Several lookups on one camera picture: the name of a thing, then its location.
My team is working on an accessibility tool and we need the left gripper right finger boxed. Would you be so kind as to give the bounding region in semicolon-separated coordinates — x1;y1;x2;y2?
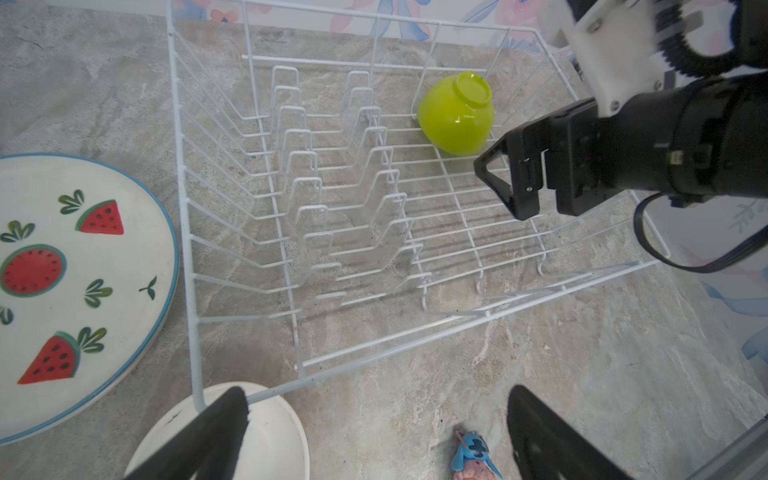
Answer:
507;385;629;479

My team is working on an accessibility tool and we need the black corrugated cable conduit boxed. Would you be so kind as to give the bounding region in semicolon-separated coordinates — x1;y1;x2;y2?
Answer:
653;0;768;79

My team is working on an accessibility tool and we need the plate with fruit pattern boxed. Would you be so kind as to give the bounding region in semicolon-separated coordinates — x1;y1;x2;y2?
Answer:
1;154;180;445

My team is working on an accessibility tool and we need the white wire dish rack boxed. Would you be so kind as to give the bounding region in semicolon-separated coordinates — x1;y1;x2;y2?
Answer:
166;1;652;408

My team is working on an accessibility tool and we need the small ice cream toy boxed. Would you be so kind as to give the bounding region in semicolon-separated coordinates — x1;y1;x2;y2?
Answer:
450;430;502;480

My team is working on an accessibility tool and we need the green bowl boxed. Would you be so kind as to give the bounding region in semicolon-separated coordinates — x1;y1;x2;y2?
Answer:
417;72;494;156

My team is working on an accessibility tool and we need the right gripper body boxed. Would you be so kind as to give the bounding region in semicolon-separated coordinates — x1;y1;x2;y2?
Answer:
545;73;767;216

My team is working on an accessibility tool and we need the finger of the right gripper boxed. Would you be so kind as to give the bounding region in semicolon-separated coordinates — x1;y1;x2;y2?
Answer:
473;122;549;221

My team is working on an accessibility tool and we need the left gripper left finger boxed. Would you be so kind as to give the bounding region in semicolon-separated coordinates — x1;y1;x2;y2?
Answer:
127;387;249;479

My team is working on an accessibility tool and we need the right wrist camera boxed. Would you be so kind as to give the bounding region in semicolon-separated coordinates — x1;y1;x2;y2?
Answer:
537;0;664;117

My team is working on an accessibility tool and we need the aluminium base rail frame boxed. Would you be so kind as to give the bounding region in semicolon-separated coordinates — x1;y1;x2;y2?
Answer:
689;417;767;480

